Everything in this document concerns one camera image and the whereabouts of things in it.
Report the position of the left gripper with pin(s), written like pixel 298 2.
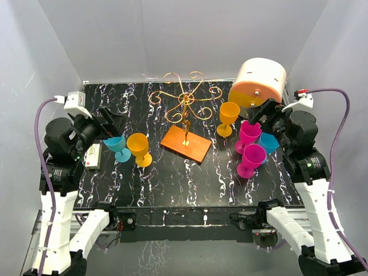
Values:
pixel 114 125

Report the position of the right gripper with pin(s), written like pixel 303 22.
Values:
pixel 268 108

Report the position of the magenta wine glass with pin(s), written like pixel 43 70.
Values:
pixel 248 134
pixel 253 156

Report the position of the blue wine glass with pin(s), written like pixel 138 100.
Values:
pixel 118 145
pixel 269 143

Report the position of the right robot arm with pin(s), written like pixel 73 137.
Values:
pixel 322 251

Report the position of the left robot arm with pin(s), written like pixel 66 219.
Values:
pixel 67 140

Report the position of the orange wine glass right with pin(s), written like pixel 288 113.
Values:
pixel 229 112

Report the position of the orange wine glass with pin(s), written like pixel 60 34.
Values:
pixel 229 112
pixel 138 144

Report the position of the orange wine glass left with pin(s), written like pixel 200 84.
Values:
pixel 138 144

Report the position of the white orange cylindrical container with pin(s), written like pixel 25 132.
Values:
pixel 258 80

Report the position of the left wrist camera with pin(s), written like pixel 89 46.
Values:
pixel 74 103

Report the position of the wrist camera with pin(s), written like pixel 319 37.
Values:
pixel 304 102
pixel 74 103

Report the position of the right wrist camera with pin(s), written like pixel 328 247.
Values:
pixel 304 102

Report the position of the gold wire wine glass rack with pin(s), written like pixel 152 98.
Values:
pixel 179 139

